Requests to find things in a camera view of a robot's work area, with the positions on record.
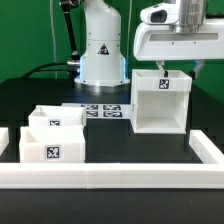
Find white drawer cabinet box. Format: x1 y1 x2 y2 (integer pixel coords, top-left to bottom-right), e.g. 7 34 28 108
129 69 192 134

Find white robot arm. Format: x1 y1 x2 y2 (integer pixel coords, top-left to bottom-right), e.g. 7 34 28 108
60 0 224 87

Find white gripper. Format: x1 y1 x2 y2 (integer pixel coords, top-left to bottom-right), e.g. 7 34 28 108
133 22 224 80

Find white fence wall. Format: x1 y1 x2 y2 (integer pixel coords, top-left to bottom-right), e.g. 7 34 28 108
0 130 224 189

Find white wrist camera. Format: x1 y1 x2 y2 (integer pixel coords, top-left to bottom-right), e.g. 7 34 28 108
140 2 180 25

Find white marker plate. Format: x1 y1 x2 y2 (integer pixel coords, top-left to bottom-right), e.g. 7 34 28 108
63 103 130 119

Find white drawer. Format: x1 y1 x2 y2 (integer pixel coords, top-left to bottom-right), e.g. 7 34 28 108
28 105 86 126
19 125 85 163

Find white rear drawer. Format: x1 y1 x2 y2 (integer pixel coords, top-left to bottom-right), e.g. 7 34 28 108
28 105 86 126

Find black cable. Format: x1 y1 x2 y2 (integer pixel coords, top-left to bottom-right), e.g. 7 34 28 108
21 61 76 79

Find white left side block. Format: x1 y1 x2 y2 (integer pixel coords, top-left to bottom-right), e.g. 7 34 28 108
0 127 9 156

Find white front drawer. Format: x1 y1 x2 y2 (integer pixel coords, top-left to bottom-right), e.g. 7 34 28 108
19 125 85 163

